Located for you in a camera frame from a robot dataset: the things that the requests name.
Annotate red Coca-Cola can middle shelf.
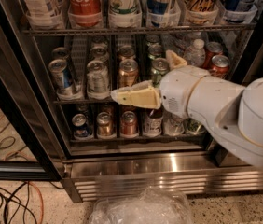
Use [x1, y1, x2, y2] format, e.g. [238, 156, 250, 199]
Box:
[209, 55, 230, 78]

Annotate blue Pepsi can bottom shelf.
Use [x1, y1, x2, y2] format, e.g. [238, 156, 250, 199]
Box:
[72, 114, 92, 138]

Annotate green soda can middle shelf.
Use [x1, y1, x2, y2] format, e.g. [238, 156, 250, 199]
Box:
[150, 58, 169, 87]

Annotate black floor cables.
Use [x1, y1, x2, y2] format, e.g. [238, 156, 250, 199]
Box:
[0, 180, 39, 224]

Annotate blue Pepsi can middle shelf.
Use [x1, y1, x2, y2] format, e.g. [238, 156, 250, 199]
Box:
[48, 59, 76, 96]

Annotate red coca-cola can shelf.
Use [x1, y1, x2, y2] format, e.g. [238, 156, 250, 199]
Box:
[70, 0, 101, 27]
[209, 55, 230, 78]

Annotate orange floor cable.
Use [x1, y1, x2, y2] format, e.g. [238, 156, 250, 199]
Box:
[28, 180, 46, 224]

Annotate green can bottom shelf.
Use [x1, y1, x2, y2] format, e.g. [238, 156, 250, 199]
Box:
[186, 119, 205, 135]

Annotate water bottle bottom shelf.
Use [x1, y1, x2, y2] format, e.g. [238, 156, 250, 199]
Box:
[164, 113, 185, 136]

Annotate red can bottom shelf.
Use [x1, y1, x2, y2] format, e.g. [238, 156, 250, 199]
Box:
[120, 111, 138, 135]

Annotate water bottle middle shelf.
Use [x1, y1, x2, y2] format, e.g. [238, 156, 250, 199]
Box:
[184, 39, 205, 67]

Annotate silver diet cola can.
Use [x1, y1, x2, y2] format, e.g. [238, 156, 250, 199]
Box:
[87, 60, 109, 93]

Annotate gold can bottom shelf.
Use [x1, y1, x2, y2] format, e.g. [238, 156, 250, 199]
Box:
[96, 112, 114, 137]

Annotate stainless steel fridge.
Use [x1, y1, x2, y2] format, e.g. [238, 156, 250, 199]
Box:
[0, 0, 263, 203]

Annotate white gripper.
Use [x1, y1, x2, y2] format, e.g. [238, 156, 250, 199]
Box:
[110, 49, 212, 119]

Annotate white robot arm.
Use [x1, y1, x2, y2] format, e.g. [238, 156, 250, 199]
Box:
[111, 50, 263, 168]

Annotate clear plastic bag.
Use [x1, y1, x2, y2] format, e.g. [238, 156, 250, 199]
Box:
[89, 187, 194, 224]

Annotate clear water bottle top shelf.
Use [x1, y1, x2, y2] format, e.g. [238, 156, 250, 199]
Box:
[23, 0, 65, 30]

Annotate gold soda can middle shelf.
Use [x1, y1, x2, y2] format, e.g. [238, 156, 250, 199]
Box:
[118, 59, 139, 88]

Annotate brown juice bottle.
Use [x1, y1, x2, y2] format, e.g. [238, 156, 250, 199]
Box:
[144, 109, 163, 137]

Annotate blue pepsi can shelf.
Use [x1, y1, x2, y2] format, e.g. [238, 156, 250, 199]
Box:
[72, 114, 92, 138]
[48, 59, 76, 96]

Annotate red Coca-Cola can top shelf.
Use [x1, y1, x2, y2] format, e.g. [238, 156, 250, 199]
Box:
[70, 0, 101, 27]

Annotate left glass fridge door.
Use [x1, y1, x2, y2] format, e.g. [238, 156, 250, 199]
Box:
[0, 56, 60, 181]

